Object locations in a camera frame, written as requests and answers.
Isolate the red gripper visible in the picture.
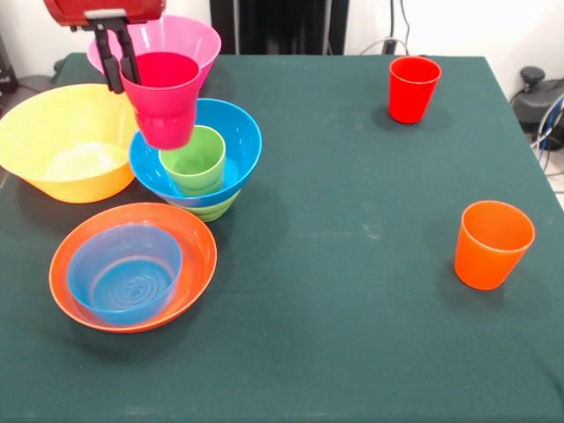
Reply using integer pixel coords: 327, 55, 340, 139
42, 0, 168, 94

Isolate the magenta plastic cup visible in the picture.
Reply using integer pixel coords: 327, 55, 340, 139
120, 51, 202, 151

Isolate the green plastic cup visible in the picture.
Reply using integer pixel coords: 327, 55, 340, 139
158, 124, 227, 197

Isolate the large smooth blue bowl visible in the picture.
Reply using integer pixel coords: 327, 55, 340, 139
128, 98, 263, 208

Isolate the small green plastic bowl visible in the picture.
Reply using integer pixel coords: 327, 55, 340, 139
184, 188, 242, 223

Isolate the orange-red plastic bowl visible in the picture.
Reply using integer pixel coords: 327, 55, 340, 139
48, 202, 219, 334

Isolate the small ringed blue bowl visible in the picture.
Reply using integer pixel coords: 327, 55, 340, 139
66, 223, 184, 327

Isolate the large pink plastic bowl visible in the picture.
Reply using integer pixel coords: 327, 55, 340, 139
86, 14, 223, 100

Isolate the large yellow-orange plastic bowl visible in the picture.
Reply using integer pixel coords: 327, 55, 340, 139
0, 83, 142, 204

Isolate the red plastic cup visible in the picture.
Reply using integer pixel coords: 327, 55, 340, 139
388, 55, 443, 125

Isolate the dark green tablecloth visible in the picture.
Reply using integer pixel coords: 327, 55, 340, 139
0, 52, 564, 423

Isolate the orange plastic cup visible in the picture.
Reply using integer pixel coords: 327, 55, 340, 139
454, 200, 537, 291

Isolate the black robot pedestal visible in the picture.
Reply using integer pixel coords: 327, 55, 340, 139
210, 0, 349, 56

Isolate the black wall power cable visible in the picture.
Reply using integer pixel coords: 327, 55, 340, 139
359, 0, 413, 56

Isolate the tangle of cables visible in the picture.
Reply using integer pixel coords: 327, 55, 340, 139
531, 99, 564, 177

